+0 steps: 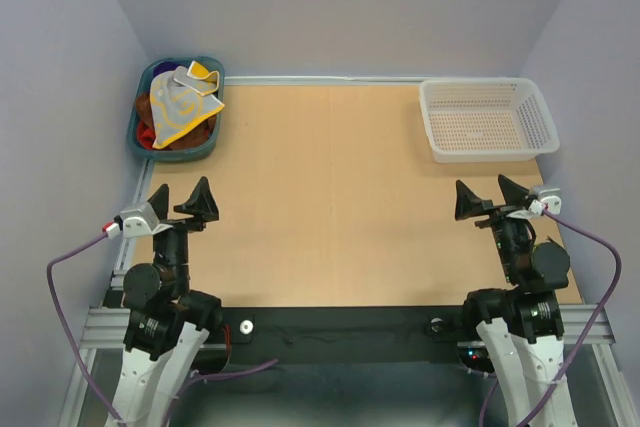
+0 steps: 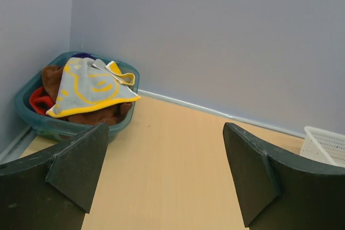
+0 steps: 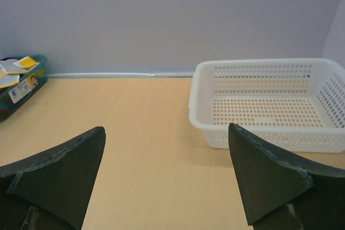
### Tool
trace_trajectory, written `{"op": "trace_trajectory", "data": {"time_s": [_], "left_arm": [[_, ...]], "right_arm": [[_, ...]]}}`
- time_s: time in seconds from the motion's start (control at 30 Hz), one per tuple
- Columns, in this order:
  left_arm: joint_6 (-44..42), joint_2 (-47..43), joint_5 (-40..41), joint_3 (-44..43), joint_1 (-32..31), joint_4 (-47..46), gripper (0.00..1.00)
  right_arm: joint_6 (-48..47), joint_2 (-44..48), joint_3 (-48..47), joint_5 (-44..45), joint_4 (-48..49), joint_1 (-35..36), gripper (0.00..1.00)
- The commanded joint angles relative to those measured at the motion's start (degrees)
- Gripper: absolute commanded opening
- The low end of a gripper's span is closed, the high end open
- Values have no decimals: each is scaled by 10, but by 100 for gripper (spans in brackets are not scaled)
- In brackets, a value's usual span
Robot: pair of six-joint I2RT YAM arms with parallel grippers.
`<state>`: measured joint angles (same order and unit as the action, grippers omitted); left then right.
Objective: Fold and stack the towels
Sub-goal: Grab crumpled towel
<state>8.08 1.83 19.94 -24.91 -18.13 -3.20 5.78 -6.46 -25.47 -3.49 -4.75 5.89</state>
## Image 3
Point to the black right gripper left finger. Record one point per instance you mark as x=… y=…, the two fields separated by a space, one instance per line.
x=52 y=189

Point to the teal plastic bin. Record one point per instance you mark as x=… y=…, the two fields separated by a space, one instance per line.
x=14 y=97

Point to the yellow grey duck towel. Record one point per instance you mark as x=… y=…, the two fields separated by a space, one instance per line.
x=12 y=69

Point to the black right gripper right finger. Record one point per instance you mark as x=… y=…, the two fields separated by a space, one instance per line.
x=282 y=190

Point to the white plastic mesh basket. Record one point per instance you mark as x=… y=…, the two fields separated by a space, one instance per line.
x=294 y=103

